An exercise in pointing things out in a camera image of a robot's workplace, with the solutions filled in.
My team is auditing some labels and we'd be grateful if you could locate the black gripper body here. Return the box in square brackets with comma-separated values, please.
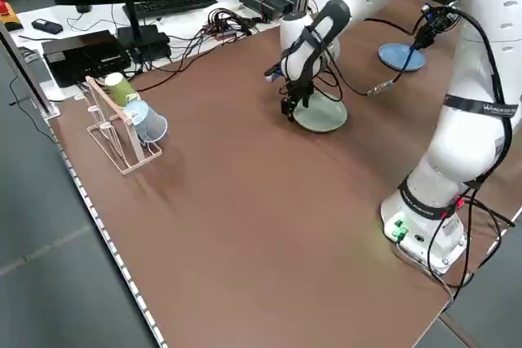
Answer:
[281, 81, 315, 99]
[422, 2, 457, 26]

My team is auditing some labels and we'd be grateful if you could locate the pale green plate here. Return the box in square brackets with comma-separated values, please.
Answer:
[292, 93, 348, 134]

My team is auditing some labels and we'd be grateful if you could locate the blue plate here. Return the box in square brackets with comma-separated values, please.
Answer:
[378, 42, 427, 74]

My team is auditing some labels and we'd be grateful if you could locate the black USB hub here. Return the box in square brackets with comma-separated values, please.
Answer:
[203, 7, 256, 42]

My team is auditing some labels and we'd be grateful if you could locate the translucent blue plastic cup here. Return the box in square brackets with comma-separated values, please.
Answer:
[122, 99, 168, 145]

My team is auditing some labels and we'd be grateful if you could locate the black keyboard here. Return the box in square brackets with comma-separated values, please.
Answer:
[132, 0, 219, 19]

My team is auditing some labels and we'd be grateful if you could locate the light wooden cup rack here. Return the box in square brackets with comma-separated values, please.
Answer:
[75, 74, 164, 176]

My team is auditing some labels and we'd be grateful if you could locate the green paper cup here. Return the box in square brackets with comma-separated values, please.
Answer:
[104, 72, 142, 107]

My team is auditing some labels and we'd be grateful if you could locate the black desktop device box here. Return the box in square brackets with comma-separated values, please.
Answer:
[42, 29, 132, 88]

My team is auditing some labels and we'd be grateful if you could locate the black handheld remote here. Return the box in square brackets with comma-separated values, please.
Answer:
[31, 18, 63, 34]

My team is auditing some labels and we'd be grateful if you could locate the red emergency stop button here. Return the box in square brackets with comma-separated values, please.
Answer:
[0, 0, 24, 32]

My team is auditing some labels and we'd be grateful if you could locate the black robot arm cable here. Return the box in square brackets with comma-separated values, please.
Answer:
[321, 7, 470, 99]

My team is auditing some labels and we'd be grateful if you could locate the aluminium frame profile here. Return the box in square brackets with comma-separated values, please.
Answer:
[0, 21, 60, 121]

